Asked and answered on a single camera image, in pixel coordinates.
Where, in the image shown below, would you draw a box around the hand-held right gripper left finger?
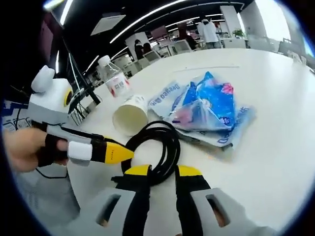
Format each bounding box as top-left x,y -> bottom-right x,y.
94,164 -> 152,236

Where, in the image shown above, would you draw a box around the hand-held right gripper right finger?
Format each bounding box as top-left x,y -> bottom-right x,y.
174,165 -> 247,236

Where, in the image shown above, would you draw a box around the white paper cup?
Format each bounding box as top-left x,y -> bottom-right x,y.
112,94 -> 149,136

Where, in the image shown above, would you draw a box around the black cable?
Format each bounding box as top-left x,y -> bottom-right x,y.
112,120 -> 182,187

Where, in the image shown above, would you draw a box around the clear plastic water bottle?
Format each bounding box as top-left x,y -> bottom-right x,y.
97,55 -> 131,98

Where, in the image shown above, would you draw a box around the clear packet with blue pad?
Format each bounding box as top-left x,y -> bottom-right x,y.
147,78 -> 257,148

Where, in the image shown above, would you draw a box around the blue tissue pack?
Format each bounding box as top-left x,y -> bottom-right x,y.
169,71 -> 236,131

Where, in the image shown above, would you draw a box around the person's left hand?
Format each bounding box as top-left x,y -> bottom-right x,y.
3,122 -> 70,173

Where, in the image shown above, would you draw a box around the black tripod stand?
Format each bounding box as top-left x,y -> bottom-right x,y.
61,36 -> 103,125

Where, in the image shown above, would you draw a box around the person's light top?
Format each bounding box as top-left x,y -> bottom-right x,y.
13,169 -> 81,224

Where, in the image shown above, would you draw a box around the white office chair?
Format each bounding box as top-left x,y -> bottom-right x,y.
143,50 -> 163,65

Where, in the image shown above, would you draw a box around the long ceiling light strip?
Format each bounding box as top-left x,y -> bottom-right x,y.
109,0 -> 188,44

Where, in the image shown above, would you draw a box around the white cabinet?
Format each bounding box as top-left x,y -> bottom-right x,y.
222,36 -> 247,49

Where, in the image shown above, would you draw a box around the green potted plant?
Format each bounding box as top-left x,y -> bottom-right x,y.
232,29 -> 247,39

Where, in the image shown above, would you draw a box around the thin black cord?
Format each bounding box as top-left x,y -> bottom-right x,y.
36,167 -> 69,179

